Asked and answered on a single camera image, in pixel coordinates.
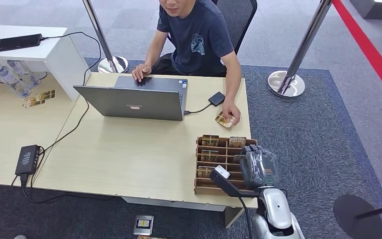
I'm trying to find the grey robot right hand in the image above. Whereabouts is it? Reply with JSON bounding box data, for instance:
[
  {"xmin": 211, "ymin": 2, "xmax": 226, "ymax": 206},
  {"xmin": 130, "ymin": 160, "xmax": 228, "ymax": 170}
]
[{"xmin": 239, "ymin": 144, "xmax": 281, "ymax": 190}]

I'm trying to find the person's right hand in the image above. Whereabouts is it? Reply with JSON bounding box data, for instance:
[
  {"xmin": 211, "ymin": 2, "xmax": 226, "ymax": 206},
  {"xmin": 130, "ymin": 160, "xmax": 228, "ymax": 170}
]
[{"xmin": 131, "ymin": 63, "xmax": 152, "ymax": 83}]

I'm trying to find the person's left hand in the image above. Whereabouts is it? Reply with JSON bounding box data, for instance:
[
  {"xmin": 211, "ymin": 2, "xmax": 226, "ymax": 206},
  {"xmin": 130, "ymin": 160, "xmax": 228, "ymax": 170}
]
[{"xmin": 222, "ymin": 100, "xmax": 242, "ymax": 126}]

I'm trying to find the small black card reader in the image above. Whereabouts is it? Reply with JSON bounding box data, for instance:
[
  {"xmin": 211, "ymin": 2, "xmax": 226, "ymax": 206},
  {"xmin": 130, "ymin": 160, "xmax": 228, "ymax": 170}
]
[{"xmin": 208, "ymin": 92, "xmax": 226, "ymax": 107}]

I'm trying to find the wooden slotted card rack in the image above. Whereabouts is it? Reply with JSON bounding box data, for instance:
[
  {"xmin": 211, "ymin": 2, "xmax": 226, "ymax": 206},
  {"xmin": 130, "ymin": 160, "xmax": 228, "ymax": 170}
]
[{"xmin": 194, "ymin": 134, "xmax": 259, "ymax": 197}]

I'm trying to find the person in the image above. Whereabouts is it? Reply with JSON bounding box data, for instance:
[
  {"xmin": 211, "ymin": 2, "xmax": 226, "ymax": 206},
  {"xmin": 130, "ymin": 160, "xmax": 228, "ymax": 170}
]
[{"xmin": 131, "ymin": 0, "xmax": 243, "ymax": 126}]

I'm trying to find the grey laptop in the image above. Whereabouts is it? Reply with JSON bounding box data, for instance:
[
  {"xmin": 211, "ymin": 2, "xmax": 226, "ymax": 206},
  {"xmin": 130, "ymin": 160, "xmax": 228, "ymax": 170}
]
[{"xmin": 73, "ymin": 75, "xmax": 189, "ymax": 121}]

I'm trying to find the white side cabinet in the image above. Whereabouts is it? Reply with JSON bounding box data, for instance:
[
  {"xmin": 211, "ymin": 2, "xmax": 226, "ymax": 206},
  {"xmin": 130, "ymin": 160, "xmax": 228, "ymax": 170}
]
[{"xmin": 0, "ymin": 24, "xmax": 90, "ymax": 102}]

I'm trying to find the white desk leg panel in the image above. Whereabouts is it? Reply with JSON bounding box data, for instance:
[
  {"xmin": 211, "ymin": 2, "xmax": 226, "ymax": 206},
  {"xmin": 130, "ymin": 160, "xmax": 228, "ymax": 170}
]
[{"xmin": 121, "ymin": 196, "xmax": 245, "ymax": 229}]

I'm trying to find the black mesh office chair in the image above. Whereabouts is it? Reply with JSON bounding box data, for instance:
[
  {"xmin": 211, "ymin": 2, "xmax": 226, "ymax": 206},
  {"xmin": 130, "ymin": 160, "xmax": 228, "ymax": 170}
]
[{"xmin": 210, "ymin": 0, "xmax": 258, "ymax": 55}]

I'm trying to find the clear plastic water bottle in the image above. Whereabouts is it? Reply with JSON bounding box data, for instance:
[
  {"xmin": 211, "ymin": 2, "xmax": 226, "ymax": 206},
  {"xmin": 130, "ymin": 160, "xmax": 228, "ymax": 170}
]
[
  {"xmin": 7, "ymin": 59, "xmax": 41, "ymax": 89},
  {"xmin": 0, "ymin": 62, "xmax": 31, "ymax": 99}
]

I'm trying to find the black smartphone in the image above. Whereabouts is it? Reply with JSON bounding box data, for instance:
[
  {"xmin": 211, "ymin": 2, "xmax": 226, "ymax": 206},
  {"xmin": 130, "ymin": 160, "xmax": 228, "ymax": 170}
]
[{"xmin": 0, "ymin": 33, "xmax": 43, "ymax": 53}]

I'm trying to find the black power hub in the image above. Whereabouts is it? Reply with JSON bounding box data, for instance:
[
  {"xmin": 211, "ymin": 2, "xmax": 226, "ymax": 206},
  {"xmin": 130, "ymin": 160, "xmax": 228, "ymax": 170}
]
[{"xmin": 14, "ymin": 144, "xmax": 41, "ymax": 176}]

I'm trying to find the red barrier belt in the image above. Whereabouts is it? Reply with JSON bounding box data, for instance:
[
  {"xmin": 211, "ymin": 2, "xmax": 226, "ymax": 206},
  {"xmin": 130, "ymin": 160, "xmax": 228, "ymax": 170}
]
[{"xmin": 331, "ymin": 0, "xmax": 382, "ymax": 110}]

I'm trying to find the grey display plinth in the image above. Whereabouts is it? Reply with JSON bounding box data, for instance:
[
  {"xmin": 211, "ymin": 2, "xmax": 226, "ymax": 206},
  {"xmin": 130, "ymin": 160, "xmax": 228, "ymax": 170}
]
[{"xmin": 349, "ymin": 0, "xmax": 382, "ymax": 21}]

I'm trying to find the black card reader cable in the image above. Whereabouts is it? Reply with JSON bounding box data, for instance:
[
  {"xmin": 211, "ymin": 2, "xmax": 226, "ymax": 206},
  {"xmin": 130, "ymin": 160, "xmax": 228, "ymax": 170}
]
[{"xmin": 184, "ymin": 103, "xmax": 213, "ymax": 116}]

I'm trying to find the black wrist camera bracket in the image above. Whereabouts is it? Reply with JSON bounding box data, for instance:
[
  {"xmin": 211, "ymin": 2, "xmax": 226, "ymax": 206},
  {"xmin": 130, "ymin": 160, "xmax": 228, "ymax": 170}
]
[{"xmin": 209, "ymin": 169, "xmax": 261, "ymax": 199}]

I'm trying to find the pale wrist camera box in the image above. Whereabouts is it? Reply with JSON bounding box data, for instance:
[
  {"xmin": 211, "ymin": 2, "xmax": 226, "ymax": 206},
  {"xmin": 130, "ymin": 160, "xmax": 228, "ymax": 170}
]
[{"xmin": 214, "ymin": 165, "xmax": 231, "ymax": 180}]

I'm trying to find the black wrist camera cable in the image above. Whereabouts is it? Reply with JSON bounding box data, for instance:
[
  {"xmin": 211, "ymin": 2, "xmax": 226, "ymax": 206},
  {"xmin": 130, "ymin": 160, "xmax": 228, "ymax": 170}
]
[{"xmin": 238, "ymin": 196, "xmax": 254, "ymax": 239}]

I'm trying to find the chrome stanchion post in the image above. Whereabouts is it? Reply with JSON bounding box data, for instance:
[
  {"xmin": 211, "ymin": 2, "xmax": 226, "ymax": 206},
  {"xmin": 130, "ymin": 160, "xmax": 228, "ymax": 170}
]
[
  {"xmin": 82, "ymin": 0, "xmax": 129, "ymax": 74},
  {"xmin": 267, "ymin": 0, "xmax": 332, "ymax": 99}
]

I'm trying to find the black phone charging cable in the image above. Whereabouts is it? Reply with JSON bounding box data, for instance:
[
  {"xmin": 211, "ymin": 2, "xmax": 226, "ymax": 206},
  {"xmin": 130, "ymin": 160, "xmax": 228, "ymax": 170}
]
[{"xmin": 39, "ymin": 31, "xmax": 103, "ymax": 154}]

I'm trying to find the black stanchion post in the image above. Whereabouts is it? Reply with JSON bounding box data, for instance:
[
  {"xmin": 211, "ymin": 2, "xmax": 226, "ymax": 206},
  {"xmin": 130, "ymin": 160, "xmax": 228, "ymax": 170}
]
[{"xmin": 333, "ymin": 194, "xmax": 382, "ymax": 239}]

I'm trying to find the black power hub cable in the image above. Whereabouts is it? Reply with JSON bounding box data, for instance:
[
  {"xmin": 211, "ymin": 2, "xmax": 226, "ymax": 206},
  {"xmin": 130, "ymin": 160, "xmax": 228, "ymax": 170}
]
[{"xmin": 10, "ymin": 174, "xmax": 116, "ymax": 205}]

